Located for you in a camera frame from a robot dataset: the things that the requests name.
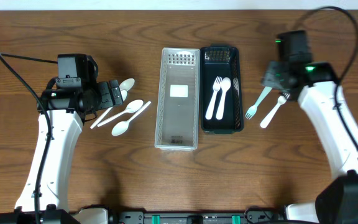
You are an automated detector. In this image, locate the black cable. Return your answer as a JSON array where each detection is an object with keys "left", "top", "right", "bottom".
[
  {"left": 293, "top": 6, "right": 358, "bottom": 175},
  {"left": 0, "top": 52, "right": 58, "bottom": 224}
]

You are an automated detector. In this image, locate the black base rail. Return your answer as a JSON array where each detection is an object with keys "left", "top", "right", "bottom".
[{"left": 117, "top": 208, "right": 285, "bottom": 224}]

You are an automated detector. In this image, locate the white spoon lowest left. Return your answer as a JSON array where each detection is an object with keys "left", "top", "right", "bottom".
[{"left": 111, "top": 101, "right": 151, "bottom": 136}]

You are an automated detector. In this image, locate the right black cable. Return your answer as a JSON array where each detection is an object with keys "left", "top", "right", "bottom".
[{"left": 293, "top": 6, "right": 358, "bottom": 175}]

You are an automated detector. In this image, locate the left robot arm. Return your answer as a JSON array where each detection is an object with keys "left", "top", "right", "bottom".
[{"left": 0, "top": 78, "right": 117, "bottom": 224}]

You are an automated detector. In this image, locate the white plastic fork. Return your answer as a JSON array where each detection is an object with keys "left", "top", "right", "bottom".
[
  {"left": 205, "top": 77, "right": 223, "bottom": 120},
  {"left": 260, "top": 93, "right": 290, "bottom": 128}
]

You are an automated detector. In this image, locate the left black cable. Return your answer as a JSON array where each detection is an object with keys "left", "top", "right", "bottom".
[{"left": 0, "top": 52, "right": 58, "bottom": 224}]

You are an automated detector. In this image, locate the clear plastic mesh basket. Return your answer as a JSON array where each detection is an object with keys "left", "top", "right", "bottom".
[{"left": 155, "top": 47, "right": 200, "bottom": 151}]

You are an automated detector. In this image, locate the white spoon top left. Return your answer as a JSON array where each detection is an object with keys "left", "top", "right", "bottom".
[{"left": 119, "top": 78, "right": 135, "bottom": 91}]

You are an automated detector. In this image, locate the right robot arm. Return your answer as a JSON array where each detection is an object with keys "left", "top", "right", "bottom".
[{"left": 262, "top": 61, "right": 358, "bottom": 223}]

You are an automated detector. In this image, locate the dark green mesh basket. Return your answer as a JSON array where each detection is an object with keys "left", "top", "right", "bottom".
[{"left": 200, "top": 45, "right": 244, "bottom": 134}]

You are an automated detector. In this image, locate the white thick plastic spoon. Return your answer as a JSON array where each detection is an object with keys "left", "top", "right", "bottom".
[{"left": 216, "top": 77, "right": 231, "bottom": 120}]

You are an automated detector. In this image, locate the mint green plastic fork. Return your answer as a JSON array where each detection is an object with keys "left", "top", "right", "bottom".
[{"left": 245, "top": 86, "right": 272, "bottom": 119}]

